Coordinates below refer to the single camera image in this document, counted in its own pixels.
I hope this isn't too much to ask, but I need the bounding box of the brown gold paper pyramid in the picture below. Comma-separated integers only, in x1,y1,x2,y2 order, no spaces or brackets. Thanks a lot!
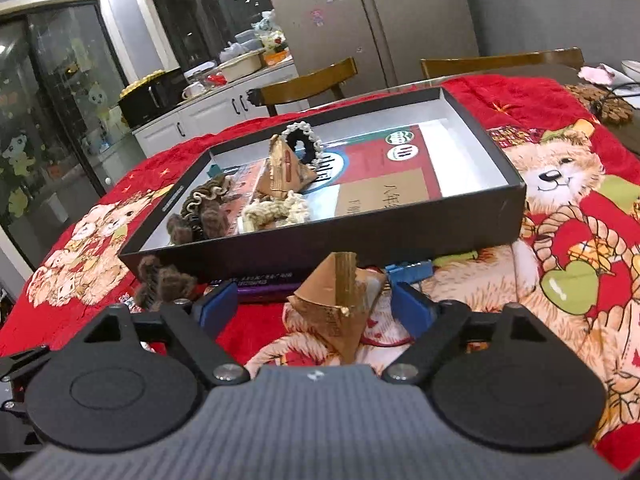
288,252,386,364

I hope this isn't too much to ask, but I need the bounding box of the brown fuzzy hair claw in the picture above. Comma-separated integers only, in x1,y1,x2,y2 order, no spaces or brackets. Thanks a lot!
166,203,229,245

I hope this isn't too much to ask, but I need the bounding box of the cream knit scrunchie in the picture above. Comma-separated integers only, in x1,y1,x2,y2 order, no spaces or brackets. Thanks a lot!
239,191,311,233

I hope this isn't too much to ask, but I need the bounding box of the brown knit scrunchie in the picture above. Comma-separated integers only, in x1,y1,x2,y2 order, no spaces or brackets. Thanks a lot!
180,174,232,219

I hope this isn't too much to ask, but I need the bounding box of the brown fuzzy claw clip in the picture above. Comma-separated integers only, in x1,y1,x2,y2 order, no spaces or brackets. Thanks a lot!
134,256,198,311

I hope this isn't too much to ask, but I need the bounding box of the purple pen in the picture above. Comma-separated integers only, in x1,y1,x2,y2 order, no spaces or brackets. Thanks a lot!
236,283,298,297

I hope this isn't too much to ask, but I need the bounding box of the red bear-print quilt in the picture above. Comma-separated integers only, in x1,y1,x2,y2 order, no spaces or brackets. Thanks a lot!
1,75,639,470

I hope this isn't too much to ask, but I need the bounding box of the black shallow box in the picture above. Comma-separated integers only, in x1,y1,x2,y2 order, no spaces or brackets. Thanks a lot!
119,87,526,282

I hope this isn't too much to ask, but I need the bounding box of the printed book in box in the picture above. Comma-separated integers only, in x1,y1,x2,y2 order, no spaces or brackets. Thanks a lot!
226,125,442,234

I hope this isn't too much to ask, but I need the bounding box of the polka-dot brown paper pyramid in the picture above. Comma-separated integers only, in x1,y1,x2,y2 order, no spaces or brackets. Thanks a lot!
256,134,318,200

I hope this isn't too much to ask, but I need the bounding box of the white kitchen cabinet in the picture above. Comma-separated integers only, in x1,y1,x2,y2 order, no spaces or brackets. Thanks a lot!
134,56,298,157

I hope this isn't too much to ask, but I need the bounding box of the black microwave oven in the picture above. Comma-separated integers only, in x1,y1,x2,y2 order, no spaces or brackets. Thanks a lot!
118,68,186,130

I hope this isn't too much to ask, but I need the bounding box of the white mug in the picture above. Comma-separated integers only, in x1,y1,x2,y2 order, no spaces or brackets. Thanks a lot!
182,81,206,100

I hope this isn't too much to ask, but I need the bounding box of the left wooden chair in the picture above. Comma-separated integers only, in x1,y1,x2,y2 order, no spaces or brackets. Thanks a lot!
247,56,358,117

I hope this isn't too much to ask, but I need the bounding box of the wooden chair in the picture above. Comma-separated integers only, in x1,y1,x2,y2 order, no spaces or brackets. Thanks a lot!
247,56,358,117
421,47,585,79

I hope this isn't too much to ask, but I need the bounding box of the beige plastic basin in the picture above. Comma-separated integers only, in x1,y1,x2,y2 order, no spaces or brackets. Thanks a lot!
218,49,264,84

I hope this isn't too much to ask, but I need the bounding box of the brown woven coaster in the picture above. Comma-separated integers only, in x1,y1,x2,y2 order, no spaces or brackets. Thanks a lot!
565,84,634,126

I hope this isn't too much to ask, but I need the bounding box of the glass sliding door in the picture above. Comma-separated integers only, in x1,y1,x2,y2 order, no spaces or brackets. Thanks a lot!
1,0,125,268

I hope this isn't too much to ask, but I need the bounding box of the snack bag on counter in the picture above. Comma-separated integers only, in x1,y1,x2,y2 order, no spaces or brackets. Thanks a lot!
252,9,288,53

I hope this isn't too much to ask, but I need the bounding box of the right wooden chair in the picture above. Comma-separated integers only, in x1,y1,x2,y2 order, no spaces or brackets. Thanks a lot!
421,47,585,79

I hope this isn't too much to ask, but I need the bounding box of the silver double-door refrigerator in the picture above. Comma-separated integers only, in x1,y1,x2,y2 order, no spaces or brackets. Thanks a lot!
271,0,478,96

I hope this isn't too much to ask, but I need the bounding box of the black cable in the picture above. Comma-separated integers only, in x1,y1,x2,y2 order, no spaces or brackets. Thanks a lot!
591,81,640,116

